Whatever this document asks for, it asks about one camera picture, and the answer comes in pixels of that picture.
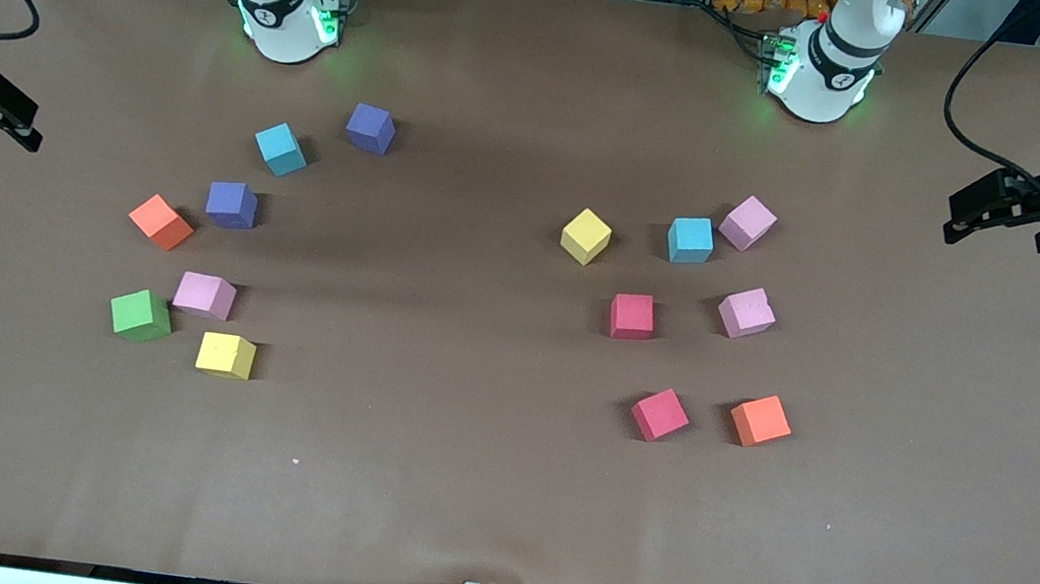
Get brown paper table cover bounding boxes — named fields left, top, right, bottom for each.
left=0, top=0, right=1040, bottom=584

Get green foam block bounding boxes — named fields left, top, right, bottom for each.
left=106, top=285, right=177, bottom=348

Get orange foam block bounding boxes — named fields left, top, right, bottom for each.
left=125, top=191, right=198, bottom=254
left=726, top=390, right=797, bottom=453

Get red foam block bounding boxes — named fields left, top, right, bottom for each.
left=627, top=383, right=694, bottom=447
left=607, top=291, right=658, bottom=344

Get pink foam block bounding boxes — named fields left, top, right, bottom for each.
left=171, top=270, right=240, bottom=323
left=716, top=192, right=780, bottom=255
left=714, top=283, right=780, bottom=344

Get purple foam block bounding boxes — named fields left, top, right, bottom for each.
left=204, top=178, right=260, bottom=232
left=343, top=101, right=400, bottom=158

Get yellow foam block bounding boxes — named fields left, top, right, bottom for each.
left=193, top=330, right=258, bottom=382
left=557, top=205, right=616, bottom=269

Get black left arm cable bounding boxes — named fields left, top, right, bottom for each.
left=934, top=18, right=1040, bottom=193

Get cyan foam block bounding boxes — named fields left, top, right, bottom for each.
left=250, top=120, right=313, bottom=180
left=664, top=213, right=718, bottom=268

